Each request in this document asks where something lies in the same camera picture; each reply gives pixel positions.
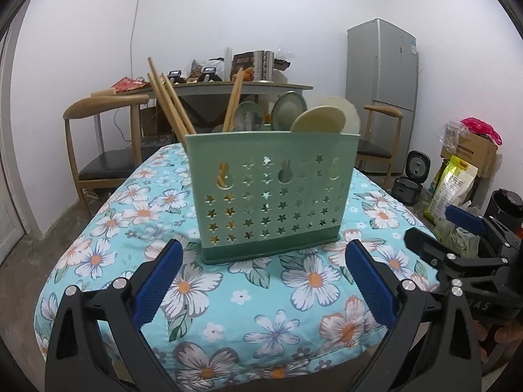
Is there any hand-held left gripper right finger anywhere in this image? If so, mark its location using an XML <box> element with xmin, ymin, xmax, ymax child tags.
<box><xmin>345</xmin><ymin>239</ymin><xmax>483</xmax><ymax>392</ymax></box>

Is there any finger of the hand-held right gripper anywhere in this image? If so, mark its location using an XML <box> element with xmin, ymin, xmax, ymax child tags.
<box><xmin>404</xmin><ymin>228</ymin><xmax>507</xmax><ymax>282</ymax></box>
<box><xmin>445</xmin><ymin>205</ymin><xmax>523</xmax><ymax>254</ymax></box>

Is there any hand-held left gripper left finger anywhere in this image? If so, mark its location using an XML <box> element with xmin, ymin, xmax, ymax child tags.
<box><xmin>44</xmin><ymin>239</ymin><xmax>184</xmax><ymax>392</ymax></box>

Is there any green perforated utensil holder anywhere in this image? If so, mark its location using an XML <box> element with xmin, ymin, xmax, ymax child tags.
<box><xmin>185</xmin><ymin>131</ymin><xmax>360</xmax><ymax>265</ymax></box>

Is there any white plastic rice spoon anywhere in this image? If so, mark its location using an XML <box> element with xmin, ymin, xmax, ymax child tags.
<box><xmin>316</xmin><ymin>96</ymin><xmax>361</xmax><ymax>135</ymax></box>

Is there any beige plastic ladle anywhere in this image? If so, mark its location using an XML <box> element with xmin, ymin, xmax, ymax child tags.
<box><xmin>290</xmin><ymin>106</ymin><xmax>347</xmax><ymax>134</ymax></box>

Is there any bundle of wooden chopsticks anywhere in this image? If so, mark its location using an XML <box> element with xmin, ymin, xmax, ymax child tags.
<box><xmin>147</xmin><ymin>57</ymin><xmax>245</xmax><ymax>188</ymax></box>

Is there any small metal spoon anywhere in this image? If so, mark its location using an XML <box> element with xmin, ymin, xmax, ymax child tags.
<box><xmin>234</xmin><ymin>101</ymin><xmax>268</xmax><ymax>133</ymax></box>

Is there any large metal spoon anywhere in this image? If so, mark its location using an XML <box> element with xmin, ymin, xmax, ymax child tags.
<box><xmin>271</xmin><ymin>91</ymin><xmax>308</xmax><ymax>130</ymax></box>

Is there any translucent plastic bag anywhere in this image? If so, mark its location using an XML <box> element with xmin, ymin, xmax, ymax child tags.
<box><xmin>435</xmin><ymin>202</ymin><xmax>481</xmax><ymax>258</ymax></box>

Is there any yellow-green rice bag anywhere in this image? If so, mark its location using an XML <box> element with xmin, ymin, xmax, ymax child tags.
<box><xmin>423</xmin><ymin>155</ymin><xmax>479</xmax><ymax>225</ymax></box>

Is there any black appliance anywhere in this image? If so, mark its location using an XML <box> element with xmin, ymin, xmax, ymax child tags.
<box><xmin>489</xmin><ymin>189</ymin><xmax>523</xmax><ymax>229</ymax></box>

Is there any black rice cooker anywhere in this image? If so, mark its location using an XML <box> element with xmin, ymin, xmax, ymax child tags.
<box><xmin>391</xmin><ymin>150</ymin><xmax>432</xmax><ymax>207</ymax></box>

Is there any cardboard box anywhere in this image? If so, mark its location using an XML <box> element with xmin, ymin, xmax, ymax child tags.
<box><xmin>440</xmin><ymin>133</ymin><xmax>498</xmax><ymax>178</ymax></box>

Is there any turquoise floral cloth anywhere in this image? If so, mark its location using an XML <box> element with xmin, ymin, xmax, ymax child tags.
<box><xmin>36</xmin><ymin>143</ymin><xmax>454</xmax><ymax>392</ymax></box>

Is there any crumpled clear plastic bag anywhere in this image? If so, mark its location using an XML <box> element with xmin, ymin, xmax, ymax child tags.
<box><xmin>443</xmin><ymin>120</ymin><xmax>470</xmax><ymax>143</ymax></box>

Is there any pink plastic bag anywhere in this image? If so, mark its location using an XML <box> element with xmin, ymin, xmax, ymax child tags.
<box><xmin>460</xmin><ymin>117</ymin><xmax>502</xmax><ymax>145</ymax></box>

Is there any wooden armchair with dark seat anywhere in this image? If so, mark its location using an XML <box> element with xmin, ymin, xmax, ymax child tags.
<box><xmin>355</xmin><ymin>105</ymin><xmax>404</xmax><ymax>190</ymax></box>

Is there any wooden chair with curved backrest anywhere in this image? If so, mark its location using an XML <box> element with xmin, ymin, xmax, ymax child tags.
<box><xmin>63</xmin><ymin>94</ymin><xmax>158</xmax><ymax>217</ymax></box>

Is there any white door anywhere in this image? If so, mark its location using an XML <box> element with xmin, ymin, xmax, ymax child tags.
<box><xmin>0</xmin><ymin>159</ymin><xmax>26</xmax><ymax>254</ymax></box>

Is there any silver refrigerator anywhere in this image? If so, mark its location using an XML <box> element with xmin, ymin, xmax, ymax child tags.
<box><xmin>346</xmin><ymin>18</ymin><xmax>419</xmax><ymax>174</ymax></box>

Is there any red snack packet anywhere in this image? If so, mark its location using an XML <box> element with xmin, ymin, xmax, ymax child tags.
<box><xmin>111</xmin><ymin>77</ymin><xmax>145</xmax><ymax>90</ymax></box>

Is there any long wooden desk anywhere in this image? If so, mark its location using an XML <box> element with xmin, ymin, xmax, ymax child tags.
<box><xmin>92</xmin><ymin>82</ymin><xmax>313</xmax><ymax>131</ymax></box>

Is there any dark snack box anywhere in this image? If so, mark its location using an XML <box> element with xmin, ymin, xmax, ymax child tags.
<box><xmin>232</xmin><ymin>53</ymin><xmax>256</xmax><ymax>80</ymax></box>

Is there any metal canister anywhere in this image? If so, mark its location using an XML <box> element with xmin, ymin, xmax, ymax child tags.
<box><xmin>254</xmin><ymin>50</ymin><xmax>275</xmax><ymax>80</ymax></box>

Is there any wall cable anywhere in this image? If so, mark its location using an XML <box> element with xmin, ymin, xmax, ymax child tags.
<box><xmin>130</xmin><ymin>0</ymin><xmax>148</xmax><ymax>78</ymax></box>

